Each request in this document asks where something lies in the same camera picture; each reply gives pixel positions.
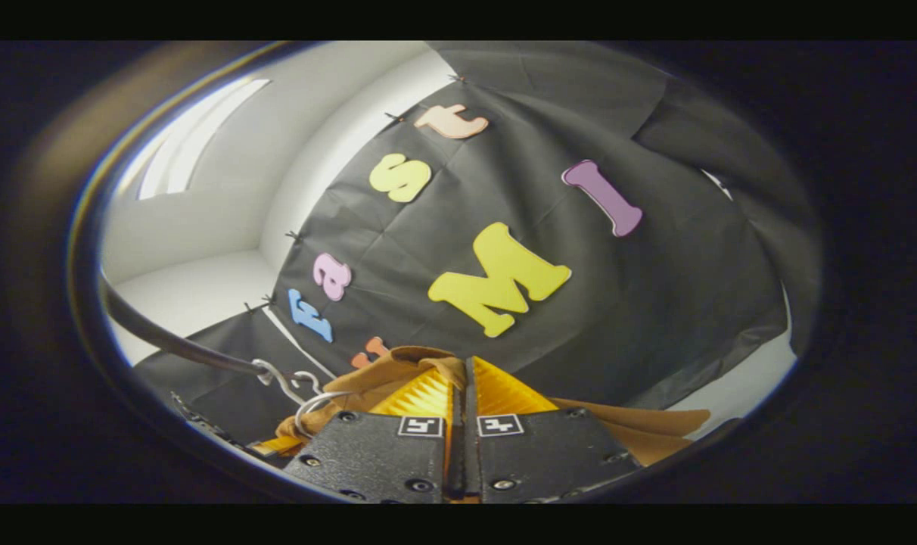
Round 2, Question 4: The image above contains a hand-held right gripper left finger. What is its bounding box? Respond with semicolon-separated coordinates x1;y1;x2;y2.
283;367;467;504

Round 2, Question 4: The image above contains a black backdrop cloth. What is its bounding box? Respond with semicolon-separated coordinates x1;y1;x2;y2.
133;42;822;447

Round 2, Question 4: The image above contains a black clothes rail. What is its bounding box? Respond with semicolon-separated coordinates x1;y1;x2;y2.
99;274;272;377

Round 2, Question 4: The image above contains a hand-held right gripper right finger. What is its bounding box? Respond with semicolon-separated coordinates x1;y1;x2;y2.
465;356;644;503

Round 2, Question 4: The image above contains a brown collared shirt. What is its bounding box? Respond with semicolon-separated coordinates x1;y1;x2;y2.
266;346;713;467

